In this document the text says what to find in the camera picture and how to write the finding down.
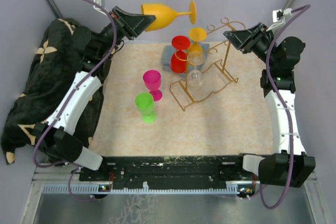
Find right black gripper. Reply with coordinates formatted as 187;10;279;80
223;22;277;69

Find yellow plastic wine glass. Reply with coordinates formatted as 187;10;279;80
141;1;197;32

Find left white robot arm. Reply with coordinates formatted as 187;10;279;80
34;5;162;180

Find grey cable duct strip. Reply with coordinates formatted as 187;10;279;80
42;180;252;195

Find green plastic wine glass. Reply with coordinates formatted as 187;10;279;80
135;92;156;123

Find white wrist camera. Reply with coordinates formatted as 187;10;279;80
93;0;106;15
266;8;293;31

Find clear glass wine glass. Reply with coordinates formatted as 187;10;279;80
186;51;204;93

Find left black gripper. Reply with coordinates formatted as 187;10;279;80
97;5;156;57

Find orange plastic wine glass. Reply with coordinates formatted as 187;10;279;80
188;27;207;52

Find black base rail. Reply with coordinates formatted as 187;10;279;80
79;155;258;190

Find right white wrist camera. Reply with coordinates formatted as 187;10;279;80
266;8;293;31

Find black floral blanket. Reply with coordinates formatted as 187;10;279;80
1;18;113;165

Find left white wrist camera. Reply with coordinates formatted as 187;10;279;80
93;0;106;15

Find red plastic wine glass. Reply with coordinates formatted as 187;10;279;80
170;35;190;73

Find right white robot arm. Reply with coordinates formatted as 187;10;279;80
224;23;316;187

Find folded light blue jeans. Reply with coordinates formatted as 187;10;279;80
161;43;210;72

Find gold wire glass rack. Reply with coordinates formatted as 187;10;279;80
169;17;246;111

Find pink plastic wine glass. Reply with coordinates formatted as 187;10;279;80
143;70;163;101

